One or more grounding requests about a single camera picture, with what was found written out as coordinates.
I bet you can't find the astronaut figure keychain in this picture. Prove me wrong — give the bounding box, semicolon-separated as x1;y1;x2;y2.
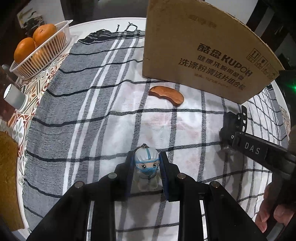
133;144;160;191

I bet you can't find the brown wooden comb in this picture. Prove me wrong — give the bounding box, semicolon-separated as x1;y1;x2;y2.
149;86;184;106

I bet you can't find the person's right hand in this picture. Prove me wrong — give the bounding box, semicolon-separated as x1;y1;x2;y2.
254;124;296;233

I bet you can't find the woven wicker basket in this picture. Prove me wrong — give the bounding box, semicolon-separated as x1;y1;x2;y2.
0;132;24;232

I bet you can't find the patterned tile table mat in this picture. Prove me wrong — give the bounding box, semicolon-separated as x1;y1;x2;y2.
0;41;72;160

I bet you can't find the grey plaid cloth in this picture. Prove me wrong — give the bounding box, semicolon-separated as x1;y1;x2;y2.
21;22;290;241

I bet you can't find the glass vase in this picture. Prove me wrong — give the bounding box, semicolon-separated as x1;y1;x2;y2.
0;67;18;121

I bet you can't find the brown cardboard box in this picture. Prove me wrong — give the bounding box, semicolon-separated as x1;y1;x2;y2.
142;1;283;104

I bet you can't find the white fruit basket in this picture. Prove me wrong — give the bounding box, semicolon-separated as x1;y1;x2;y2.
10;20;73;80

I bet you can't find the orange front left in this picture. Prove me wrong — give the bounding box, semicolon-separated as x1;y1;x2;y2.
14;37;35;64

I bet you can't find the orange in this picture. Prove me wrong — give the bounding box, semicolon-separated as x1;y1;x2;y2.
14;37;35;64
33;24;57;46

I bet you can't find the orange top right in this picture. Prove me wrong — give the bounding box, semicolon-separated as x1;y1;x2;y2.
33;24;57;46

